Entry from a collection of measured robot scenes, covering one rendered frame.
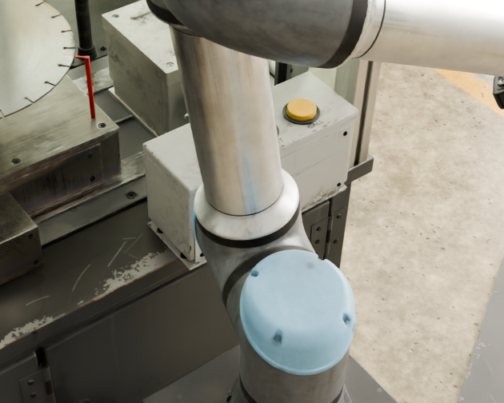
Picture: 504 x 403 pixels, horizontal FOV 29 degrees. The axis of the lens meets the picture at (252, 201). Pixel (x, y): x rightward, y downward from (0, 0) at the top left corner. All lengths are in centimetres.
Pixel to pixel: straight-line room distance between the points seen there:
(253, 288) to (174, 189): 30
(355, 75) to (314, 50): 63
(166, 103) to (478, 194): 133
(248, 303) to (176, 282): 42
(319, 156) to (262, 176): 35
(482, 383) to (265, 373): 120
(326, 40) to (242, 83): 19
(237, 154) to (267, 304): 15
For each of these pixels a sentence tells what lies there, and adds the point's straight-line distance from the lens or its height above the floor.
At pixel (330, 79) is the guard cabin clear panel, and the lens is 144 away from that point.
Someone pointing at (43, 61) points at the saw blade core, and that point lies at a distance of 133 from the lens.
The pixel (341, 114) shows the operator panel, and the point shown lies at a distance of 133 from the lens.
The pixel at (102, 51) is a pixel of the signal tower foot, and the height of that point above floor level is 75.
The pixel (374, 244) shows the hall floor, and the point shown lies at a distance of 241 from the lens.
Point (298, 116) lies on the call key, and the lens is 130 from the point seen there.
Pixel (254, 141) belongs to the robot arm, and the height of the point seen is 110.
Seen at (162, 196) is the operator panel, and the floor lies 84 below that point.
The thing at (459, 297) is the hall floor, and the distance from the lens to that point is 233.
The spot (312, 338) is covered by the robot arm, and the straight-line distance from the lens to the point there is 96.
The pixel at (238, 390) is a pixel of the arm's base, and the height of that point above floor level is 82.
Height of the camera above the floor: 172
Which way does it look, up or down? 44 degrees down
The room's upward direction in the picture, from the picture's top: 2 degrees clockwise
